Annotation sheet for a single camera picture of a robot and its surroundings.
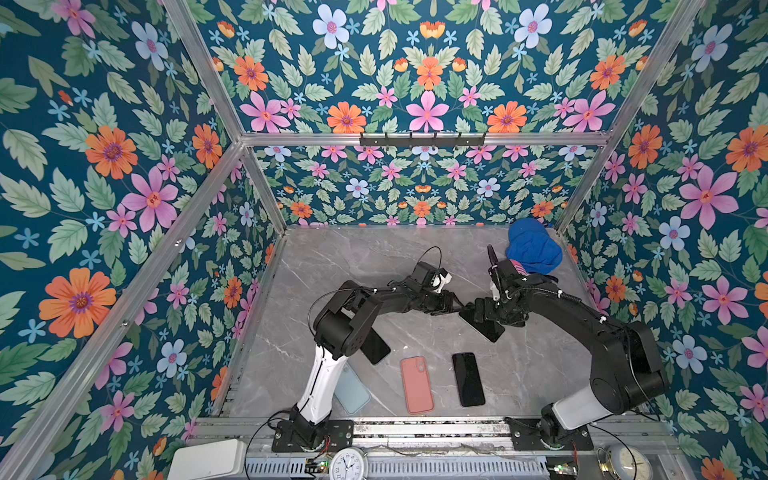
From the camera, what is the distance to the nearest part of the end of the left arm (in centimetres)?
83

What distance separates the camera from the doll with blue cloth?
3.50 feet

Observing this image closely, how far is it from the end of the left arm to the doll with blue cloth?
11.9 inches
